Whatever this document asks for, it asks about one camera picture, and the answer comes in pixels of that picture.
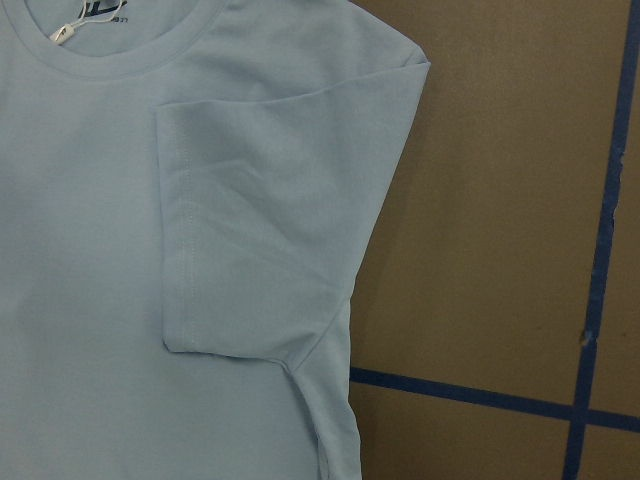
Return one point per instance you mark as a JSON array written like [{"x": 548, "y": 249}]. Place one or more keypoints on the light blue t-shirt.
[{"x": 188, "y": 189}]

